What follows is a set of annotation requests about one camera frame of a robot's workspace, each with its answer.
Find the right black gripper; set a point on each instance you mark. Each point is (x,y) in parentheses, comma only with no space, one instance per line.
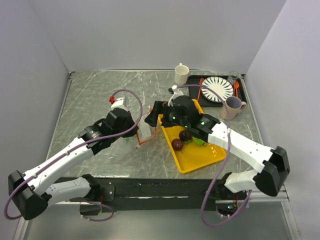
(161,107)

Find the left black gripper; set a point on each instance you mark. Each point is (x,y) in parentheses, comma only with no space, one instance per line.
(131,132)

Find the clear zip top bag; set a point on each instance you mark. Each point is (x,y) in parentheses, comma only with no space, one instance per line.
(145,133)

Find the maroon toy passion fruit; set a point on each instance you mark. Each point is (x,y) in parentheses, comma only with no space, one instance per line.
(177,144)

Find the bumpy green toy fruit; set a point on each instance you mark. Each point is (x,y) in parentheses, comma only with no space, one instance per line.
(129,139)

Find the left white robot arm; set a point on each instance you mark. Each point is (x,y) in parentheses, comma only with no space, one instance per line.
(36,189)

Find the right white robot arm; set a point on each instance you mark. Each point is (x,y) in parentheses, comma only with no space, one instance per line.
(270,166)

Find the dark purple toy plum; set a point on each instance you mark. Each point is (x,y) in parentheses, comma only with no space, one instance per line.
(185,136)

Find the white ceramic mug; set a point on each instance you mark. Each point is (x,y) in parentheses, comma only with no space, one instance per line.
(181,74)

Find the orange plastic fork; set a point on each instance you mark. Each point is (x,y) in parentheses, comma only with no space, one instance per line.
(199,91)

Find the green toy starfruit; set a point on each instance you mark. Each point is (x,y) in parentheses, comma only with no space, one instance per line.
(199,142)

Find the yellow plastic tray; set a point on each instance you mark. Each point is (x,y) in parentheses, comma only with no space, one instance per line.
(192,156)

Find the striped white plate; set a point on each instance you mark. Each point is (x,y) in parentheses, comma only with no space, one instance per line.
(220,86)

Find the beige mug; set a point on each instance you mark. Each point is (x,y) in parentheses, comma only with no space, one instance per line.
(231,107)

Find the black base beam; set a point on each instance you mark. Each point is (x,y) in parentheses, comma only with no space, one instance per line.
(130,194)

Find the clear glass cup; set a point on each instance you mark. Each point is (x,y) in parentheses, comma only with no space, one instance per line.
(233,76)

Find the orange plastic spoon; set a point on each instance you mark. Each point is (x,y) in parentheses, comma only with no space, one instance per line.
(236,86)

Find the aluminium rail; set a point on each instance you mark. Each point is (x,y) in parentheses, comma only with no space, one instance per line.
(258,196)

